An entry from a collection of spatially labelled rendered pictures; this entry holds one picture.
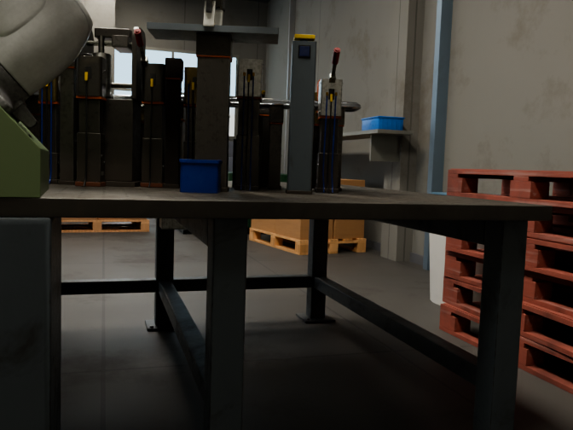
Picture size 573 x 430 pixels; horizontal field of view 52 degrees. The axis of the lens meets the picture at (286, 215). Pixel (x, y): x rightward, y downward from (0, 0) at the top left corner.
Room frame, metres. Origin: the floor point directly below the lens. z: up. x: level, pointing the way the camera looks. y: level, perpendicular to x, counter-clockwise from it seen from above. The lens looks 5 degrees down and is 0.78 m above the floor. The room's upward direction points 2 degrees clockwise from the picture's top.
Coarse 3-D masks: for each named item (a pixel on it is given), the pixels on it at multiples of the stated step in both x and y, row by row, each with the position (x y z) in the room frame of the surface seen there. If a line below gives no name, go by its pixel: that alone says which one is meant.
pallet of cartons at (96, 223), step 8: (64, 224) 6.78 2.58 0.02; (72, 224) 6.82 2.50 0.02; (80, 224) 6.85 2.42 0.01; (88, 224) 6.88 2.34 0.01; (96, 224) 6.30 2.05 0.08; (104, 224) 6.95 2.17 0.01; (112, 224) 6.99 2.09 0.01; (120, 224) 7.02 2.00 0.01; (128, 224) 7.06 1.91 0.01; (136, 224) 6.78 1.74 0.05; (144, 224) 6.50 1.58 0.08; (64, 232) 6.18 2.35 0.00; (72, 232) 6.21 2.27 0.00
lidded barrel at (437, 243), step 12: (432, 192) 3.63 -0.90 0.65; (444, 192) 3.71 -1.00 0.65; (432, 240) 3.45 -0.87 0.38; (444, 240) 3.35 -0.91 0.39; (432, 252) 3.45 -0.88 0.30; (444, 252) 3.35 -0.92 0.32; (432, 264) 3.46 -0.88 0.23; (480, 264) 3.24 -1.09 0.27; (432, 276) 3.46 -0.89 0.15; (432, 288) 3.46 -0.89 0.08; (432, 300) 3.46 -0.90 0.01; (480, 300) 3.26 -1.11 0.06
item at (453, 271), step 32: (448, 192) 2.91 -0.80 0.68; (512, 192) 2.43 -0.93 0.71; (544, 192) 2.34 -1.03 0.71; (544, 224) 2.32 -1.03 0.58; (448, 256) 2.86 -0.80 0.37; (480, 256) 2.60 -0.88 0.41; (544, 256) 2.28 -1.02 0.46; (448, 288) 2.85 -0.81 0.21; (480, 288) 2.60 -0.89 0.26; (544, 288) 2.32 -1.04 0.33; (448, 320) 2.80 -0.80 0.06; (544, 320) 2.58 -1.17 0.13; (544, 352) 2.31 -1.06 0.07
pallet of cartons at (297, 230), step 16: (256, 224) 5.98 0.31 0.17; (272, 224) 5.70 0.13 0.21; (288, 224) 5.39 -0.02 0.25; (304, 224) 5.20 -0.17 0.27; (336, 224) 5.36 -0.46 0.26; (352, 224) 5.45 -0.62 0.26; (256, 240) 5.95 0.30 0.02; (272, 240) 5.63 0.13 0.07; (288, 240) 6.04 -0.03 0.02; (304, 240) 5.20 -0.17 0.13; (336, 240) 5.33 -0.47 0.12; (352, 240) 5.48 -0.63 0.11
